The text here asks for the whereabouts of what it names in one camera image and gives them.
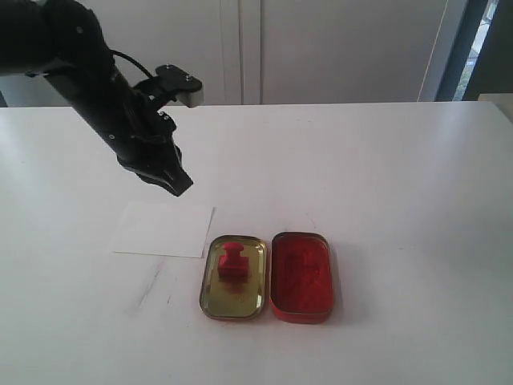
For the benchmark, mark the white paper card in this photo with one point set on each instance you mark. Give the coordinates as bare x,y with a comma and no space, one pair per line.
165,230

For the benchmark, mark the red ink pad tin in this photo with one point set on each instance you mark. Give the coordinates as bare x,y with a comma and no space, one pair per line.
301,283

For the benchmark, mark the red rubber stamp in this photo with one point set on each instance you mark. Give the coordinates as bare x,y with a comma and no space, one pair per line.
233,264

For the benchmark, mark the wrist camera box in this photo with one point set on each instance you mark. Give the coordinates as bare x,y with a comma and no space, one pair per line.
177,85

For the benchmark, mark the white neighbouring table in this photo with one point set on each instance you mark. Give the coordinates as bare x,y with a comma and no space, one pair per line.
503,101

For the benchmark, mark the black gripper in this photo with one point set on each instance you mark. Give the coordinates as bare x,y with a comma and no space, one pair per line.
153,156

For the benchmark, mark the gold tin lid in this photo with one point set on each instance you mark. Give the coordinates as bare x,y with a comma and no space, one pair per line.
235,299

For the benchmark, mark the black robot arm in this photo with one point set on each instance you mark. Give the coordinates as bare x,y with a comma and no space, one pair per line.
63,42

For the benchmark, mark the white cabinet doors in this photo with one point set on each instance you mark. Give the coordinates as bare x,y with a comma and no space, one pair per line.
278,52

